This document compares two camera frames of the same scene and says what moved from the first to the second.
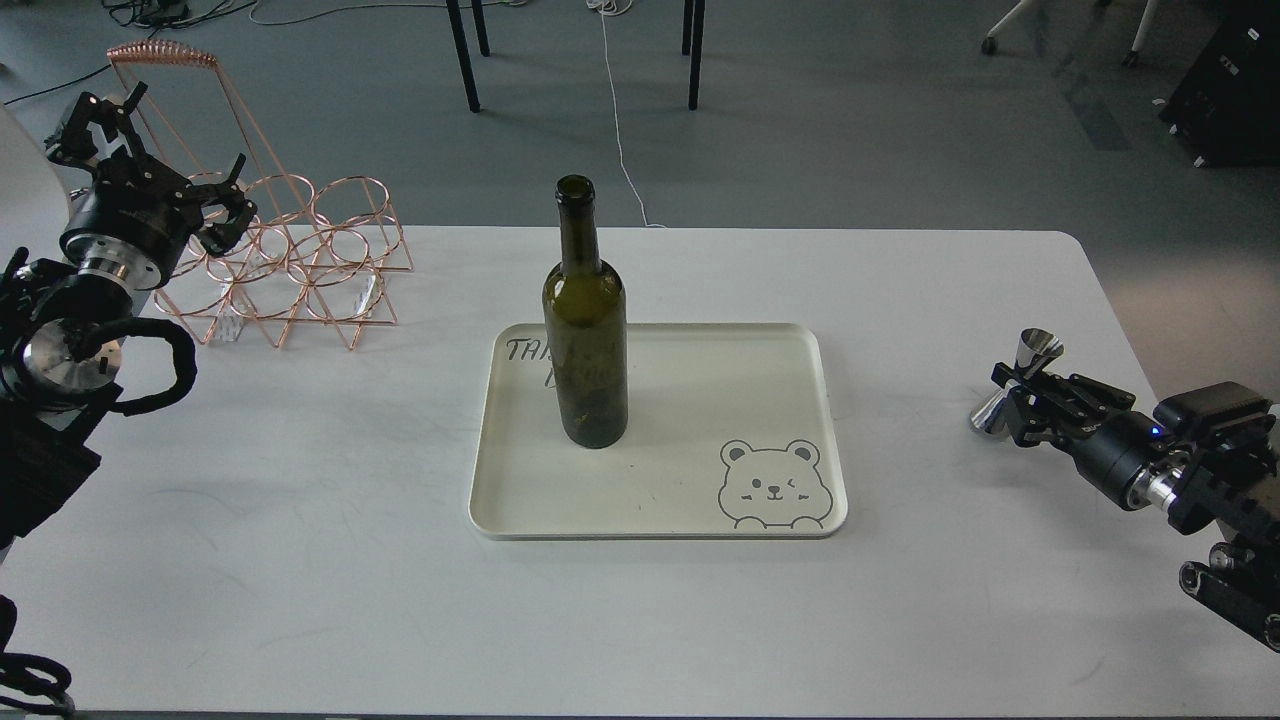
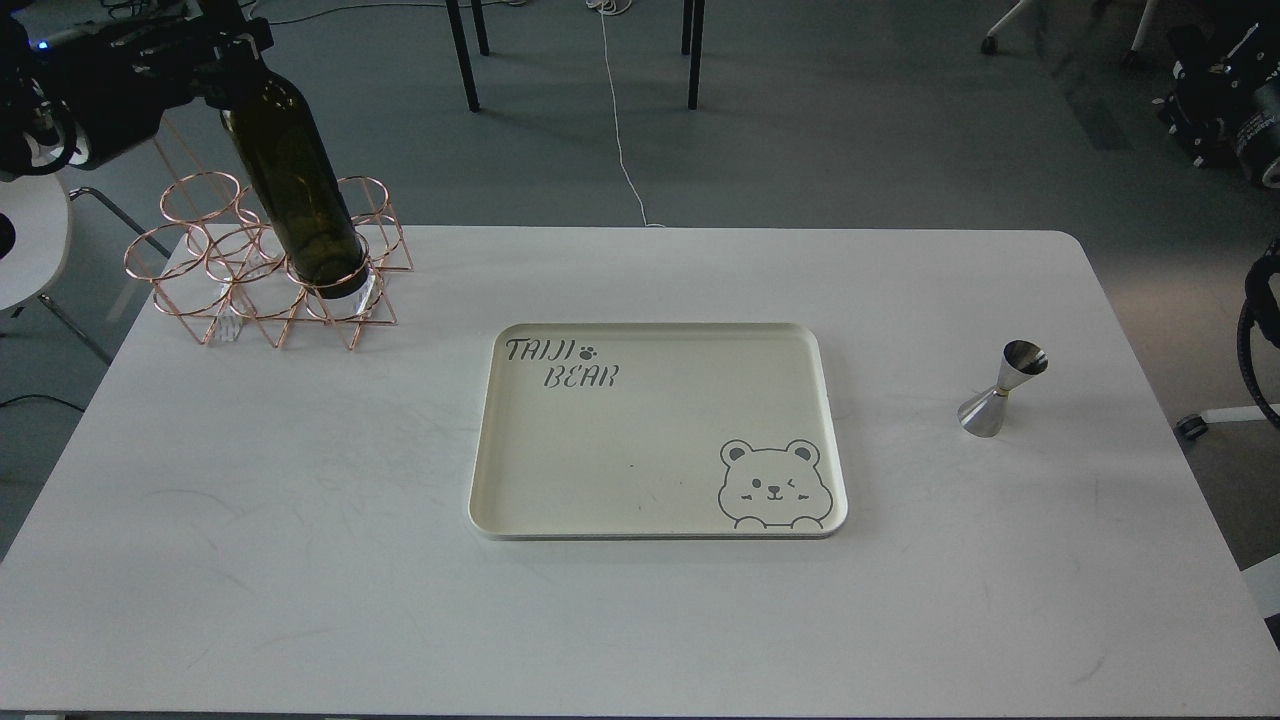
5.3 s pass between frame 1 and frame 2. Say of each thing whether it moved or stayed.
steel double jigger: moved
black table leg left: stayed
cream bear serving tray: stayed
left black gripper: moved
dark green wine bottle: moved
